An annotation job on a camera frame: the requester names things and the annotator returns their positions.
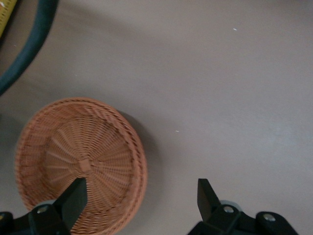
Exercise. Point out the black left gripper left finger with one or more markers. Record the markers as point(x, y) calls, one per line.
point(73, 195)

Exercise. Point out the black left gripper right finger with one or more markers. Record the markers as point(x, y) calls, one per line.
point(205, 195)

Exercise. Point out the brown round wicker basket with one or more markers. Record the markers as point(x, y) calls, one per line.
point(97, 147)

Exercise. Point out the yellow control panel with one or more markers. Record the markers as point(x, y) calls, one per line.
point(5, 14)

